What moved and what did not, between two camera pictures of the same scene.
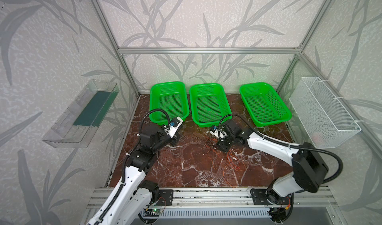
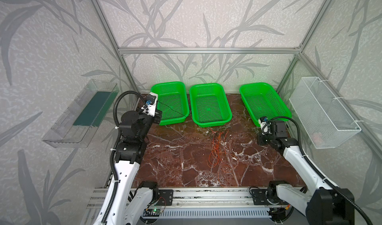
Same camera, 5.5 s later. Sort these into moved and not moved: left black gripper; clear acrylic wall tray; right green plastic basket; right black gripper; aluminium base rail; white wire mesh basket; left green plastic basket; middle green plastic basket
Moved: right black gripper; left black gripper
Not moved: clear acrylic wall tray; white wire mesh basket; middle green plastic basket; left green plastic basket; aluminium base rail; right green plastic basket
